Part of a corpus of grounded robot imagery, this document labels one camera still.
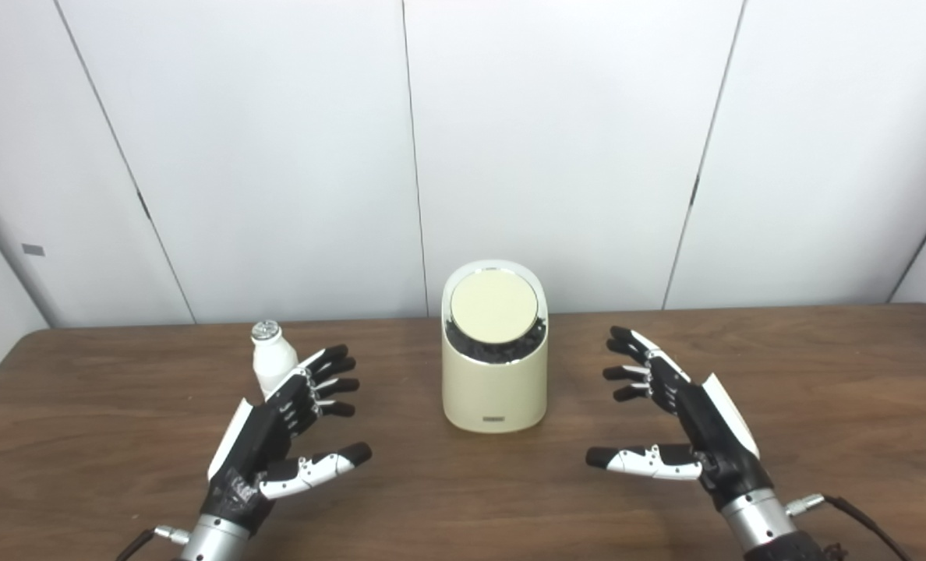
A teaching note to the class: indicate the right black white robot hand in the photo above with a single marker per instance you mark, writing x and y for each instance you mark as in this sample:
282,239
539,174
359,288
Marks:
716,436

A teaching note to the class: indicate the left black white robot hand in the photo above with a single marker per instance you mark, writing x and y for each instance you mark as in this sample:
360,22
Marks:
256,440

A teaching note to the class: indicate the small white plastic bottle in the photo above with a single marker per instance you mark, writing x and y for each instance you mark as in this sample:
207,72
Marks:
271,362

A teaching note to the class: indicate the black plastic bin liner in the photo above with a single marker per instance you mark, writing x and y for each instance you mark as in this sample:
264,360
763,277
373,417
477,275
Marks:
478,352

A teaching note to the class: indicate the small grey wall label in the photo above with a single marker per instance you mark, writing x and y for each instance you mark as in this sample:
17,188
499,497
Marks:
33,250

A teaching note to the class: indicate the cream-colored lidded bin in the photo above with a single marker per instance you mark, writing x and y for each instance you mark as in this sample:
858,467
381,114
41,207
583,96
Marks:
494,393

